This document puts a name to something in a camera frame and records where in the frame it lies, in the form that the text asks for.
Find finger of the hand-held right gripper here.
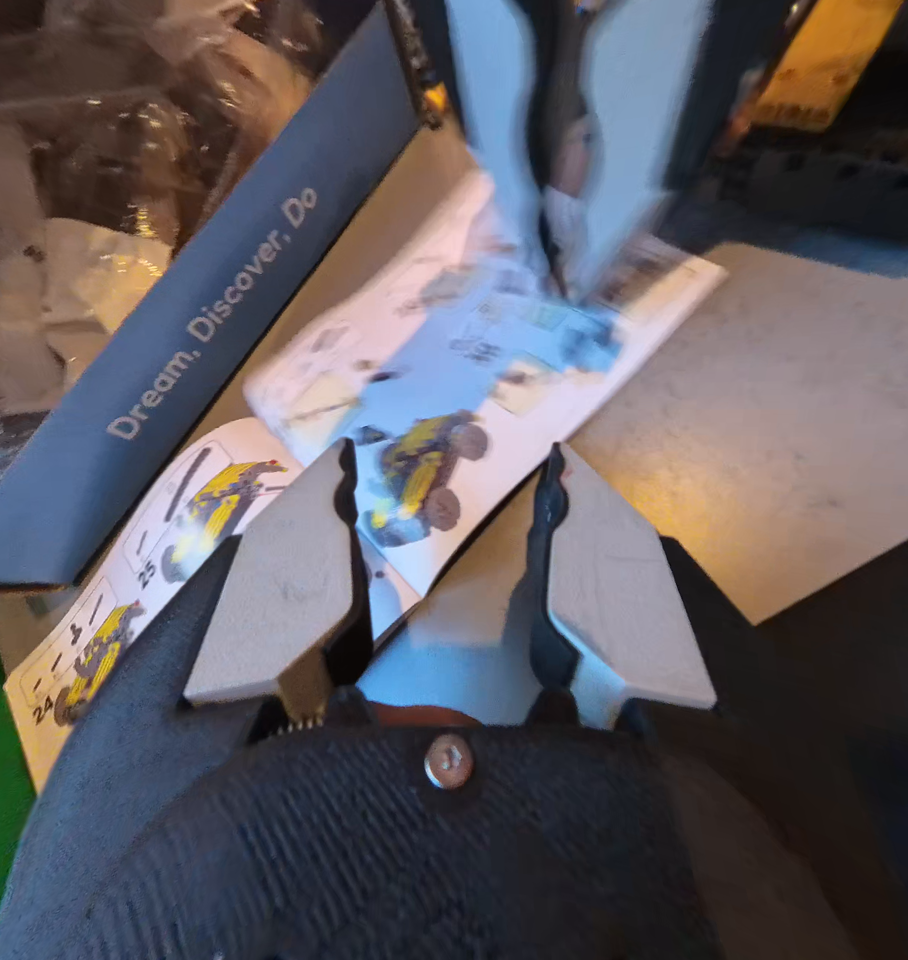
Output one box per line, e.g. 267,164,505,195
445,0,569,295
572,0,715,303

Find dark cardboard box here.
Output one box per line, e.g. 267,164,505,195
0,0,455,597

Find yellow toy vehicle model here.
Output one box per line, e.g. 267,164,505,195
716,0,908,241

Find white instruction booklet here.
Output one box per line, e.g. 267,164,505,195
4,168,729,790

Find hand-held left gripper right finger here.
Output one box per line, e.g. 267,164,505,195
526,441,719,735

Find clear plastic bags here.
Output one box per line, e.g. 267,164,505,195
0,0,335,511

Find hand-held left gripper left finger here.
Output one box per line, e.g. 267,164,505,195
182,437,376,723

